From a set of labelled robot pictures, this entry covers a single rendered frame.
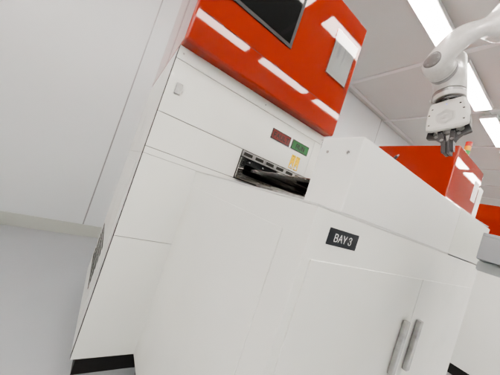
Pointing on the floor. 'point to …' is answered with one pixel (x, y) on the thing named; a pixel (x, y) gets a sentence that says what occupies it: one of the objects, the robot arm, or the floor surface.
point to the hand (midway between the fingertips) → (447, 149)
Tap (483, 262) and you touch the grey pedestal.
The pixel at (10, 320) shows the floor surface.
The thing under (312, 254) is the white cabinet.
